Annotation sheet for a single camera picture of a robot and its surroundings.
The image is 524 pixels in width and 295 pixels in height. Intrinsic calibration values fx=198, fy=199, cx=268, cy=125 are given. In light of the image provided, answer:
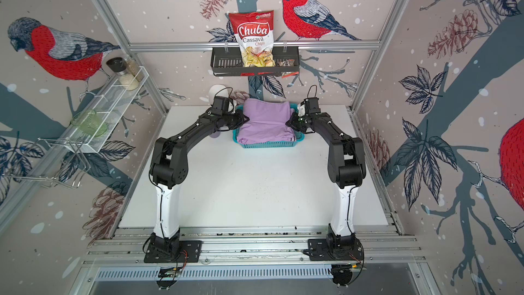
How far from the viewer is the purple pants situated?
93 cm

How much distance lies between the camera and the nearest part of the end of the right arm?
0.78 metres

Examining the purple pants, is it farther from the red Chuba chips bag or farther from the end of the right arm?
the red Chuba chips bag

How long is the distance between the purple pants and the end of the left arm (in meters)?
0.04

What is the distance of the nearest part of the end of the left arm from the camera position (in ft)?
2.65

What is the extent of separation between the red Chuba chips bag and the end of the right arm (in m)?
0.25

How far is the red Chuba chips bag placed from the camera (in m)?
0.81

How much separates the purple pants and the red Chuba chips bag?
237 mm

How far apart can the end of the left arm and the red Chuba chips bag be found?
7.9 inches

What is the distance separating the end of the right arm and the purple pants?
0.04 metres
